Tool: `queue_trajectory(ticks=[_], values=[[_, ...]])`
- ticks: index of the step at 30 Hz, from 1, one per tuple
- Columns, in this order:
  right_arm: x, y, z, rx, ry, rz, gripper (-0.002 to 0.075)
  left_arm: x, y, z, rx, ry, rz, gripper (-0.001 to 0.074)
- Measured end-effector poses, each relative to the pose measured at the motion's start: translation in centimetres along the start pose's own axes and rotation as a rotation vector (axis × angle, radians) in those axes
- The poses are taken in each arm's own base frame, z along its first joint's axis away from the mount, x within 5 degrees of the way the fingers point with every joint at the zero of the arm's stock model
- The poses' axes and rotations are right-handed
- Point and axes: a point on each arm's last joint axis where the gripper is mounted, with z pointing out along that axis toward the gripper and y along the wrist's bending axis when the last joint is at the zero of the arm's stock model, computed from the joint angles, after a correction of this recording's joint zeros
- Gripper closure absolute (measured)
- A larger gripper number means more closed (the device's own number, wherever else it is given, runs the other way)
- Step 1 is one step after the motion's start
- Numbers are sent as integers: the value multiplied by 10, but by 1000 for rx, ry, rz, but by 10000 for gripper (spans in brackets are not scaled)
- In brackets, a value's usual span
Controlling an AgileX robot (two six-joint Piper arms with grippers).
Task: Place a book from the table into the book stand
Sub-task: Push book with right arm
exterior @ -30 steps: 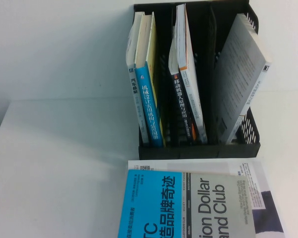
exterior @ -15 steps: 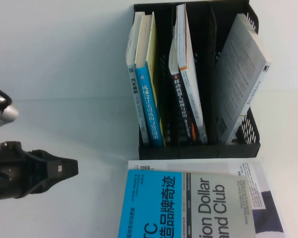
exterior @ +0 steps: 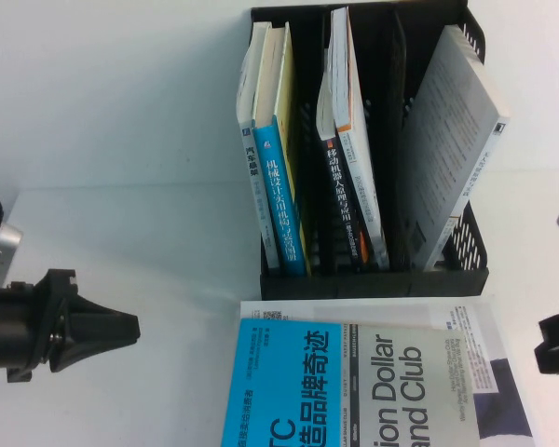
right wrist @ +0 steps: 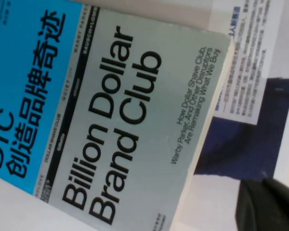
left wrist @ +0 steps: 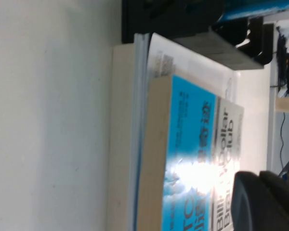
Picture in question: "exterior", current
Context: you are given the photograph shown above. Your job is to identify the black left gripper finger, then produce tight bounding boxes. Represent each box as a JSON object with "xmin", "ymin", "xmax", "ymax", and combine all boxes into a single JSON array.
[
  {"xmin": 67, "ymin": 289, "xmax": 141, "ymax": 332},
  {"xmin": 49, "ymin": 328, "xmax": 141, "ymax": 374}
]

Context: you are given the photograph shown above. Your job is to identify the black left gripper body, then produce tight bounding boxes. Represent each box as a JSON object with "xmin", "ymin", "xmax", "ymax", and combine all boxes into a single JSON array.
[{"xmin": 6, "ymin": 267, "xmax": 79, "ymax": 385}]

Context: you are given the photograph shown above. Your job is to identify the blue and grey brand book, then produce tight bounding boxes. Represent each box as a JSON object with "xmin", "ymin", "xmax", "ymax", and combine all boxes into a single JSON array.
[{"xmin": 219, "ymin": 317, "xmax": 477, "ymax": 447}]

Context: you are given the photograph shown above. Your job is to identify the black plastic book stand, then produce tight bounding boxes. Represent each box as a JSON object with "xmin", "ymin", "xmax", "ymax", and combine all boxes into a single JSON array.
[{"xmin": 249, "ymin": 0, "xmax": 489, "ymax": 302}]

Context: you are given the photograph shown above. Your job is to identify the white spine car suspension book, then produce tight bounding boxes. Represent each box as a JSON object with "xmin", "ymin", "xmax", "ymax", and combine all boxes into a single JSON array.
[{"xmin": 235, "ymin": 21, "xmax": 281, "ymax": 270}]

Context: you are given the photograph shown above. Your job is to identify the blue spine yellow cover book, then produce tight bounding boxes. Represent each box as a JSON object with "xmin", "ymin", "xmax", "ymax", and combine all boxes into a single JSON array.
[{"xmin": 251, "ymin": 20, "xmax": 311, "ymax": 278}]

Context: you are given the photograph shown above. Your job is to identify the grey cover white spine book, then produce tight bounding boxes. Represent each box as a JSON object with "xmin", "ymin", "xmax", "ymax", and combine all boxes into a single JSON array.
[{"xmin": 399, "ymin": 24, "xmax": 512, "ymax": 272}]

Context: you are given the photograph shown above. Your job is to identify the black spine mobile robot book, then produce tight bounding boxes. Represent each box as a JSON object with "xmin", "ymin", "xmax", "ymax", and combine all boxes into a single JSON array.
[{"xmin": 315, "ymin": 68, "xmax": 370, "ymax": 273}]

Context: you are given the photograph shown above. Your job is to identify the white book with orange stripe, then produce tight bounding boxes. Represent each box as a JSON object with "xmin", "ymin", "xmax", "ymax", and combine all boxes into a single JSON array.
[{"xmin": 327, "ymin": 6, "xmax": 391, "ymax": 272}]

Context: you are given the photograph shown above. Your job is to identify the magazine with suited man cover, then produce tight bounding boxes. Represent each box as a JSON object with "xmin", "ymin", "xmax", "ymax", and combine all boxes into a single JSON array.
[{"xmin": 239, "ymin": 299, "xmax": 536, "ymax": 447}]

